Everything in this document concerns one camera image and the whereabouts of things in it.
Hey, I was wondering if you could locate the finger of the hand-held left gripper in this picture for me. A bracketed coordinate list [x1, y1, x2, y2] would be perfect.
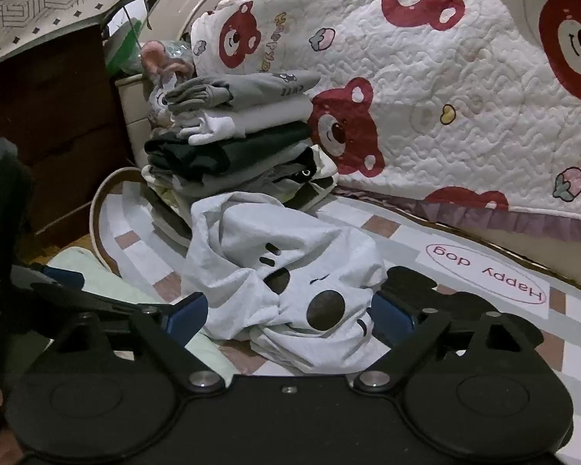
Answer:
[10, 262, 85, 291]
[31, 282, 146, 323]

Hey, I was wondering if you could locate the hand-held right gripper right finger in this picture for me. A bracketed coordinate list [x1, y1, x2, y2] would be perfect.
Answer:
[353, 291, 543, 393]

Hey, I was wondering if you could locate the checked dog print bed sheet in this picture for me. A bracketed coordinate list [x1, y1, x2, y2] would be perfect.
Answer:
[89, 167, 581, 465]

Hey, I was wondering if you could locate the light green cloth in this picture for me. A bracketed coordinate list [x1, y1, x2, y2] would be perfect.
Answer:
[46, 247, 233, 383]

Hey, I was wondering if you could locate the green plastic bag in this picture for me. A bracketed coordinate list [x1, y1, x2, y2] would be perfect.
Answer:
[104, 17, 146, 76]

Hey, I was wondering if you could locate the pink plush toy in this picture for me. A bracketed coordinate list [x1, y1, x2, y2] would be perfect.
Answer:
[139, 41, 194, 88]

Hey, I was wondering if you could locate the white red bear printed quilt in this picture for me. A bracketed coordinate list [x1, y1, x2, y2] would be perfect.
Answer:
[190, 0, 581, 226]

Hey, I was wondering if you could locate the dark brown wooden nightstand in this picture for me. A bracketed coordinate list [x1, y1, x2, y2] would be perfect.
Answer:
[0, 24, 131, 248]

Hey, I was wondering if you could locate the beige geometric patterned cloth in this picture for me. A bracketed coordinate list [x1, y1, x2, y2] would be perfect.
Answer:
[0, 0, 160, 71]

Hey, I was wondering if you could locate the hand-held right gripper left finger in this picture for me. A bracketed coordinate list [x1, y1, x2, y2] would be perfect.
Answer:
[43, 293, 226, 392]

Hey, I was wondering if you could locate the white printed t-shirt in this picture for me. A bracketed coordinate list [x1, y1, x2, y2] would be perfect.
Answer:
[181, 193, 393, 374]

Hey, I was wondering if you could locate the beige bedside cabinet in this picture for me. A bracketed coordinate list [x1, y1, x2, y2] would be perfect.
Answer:
[115, 75, 156, 165]

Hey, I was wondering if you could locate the stack of folded clothes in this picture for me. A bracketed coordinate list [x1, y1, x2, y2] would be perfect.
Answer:
[143, 70, 340, 243]

